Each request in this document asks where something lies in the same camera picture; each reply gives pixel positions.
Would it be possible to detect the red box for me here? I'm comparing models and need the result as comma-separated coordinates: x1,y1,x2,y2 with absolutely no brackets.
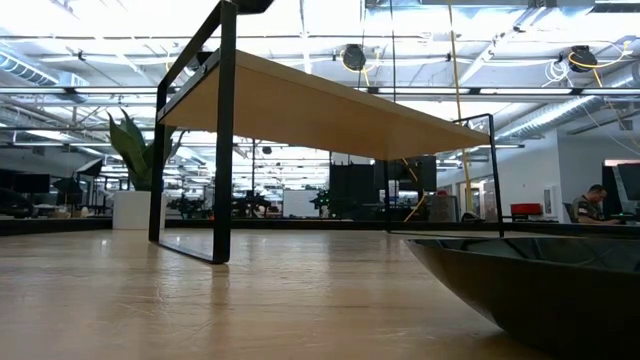
509,202,544,217

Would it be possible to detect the black cabinet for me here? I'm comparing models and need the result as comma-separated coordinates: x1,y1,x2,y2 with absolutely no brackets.
328,155,439,221

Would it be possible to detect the black aluminium table frame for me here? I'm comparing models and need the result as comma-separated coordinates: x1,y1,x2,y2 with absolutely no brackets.
0,215,640,240

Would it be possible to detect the black ceiling cable reel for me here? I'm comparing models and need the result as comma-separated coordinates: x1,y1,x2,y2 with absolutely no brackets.
568,44,600,74
342,43,367,72

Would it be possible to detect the green plant in white pot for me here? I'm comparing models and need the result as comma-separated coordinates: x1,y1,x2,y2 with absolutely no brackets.
107,109,184,231

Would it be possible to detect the seated person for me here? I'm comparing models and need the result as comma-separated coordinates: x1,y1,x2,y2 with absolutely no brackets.
569,183,621,225

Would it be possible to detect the yellow hanging cable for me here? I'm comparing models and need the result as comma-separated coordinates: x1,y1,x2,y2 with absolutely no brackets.
447,0,474,214

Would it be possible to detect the white board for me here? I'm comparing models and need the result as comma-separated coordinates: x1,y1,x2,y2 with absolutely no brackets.
282,189,321,219

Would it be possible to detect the black computer monitor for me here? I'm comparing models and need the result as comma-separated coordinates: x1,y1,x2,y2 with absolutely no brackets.
0,169,51,196
602,158,640,216

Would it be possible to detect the black angled lamp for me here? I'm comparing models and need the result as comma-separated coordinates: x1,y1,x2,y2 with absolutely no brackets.
74,157,105,191

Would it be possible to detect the wooden shelf with black legs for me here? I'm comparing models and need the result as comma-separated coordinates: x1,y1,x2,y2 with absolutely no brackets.
148,0,505,265

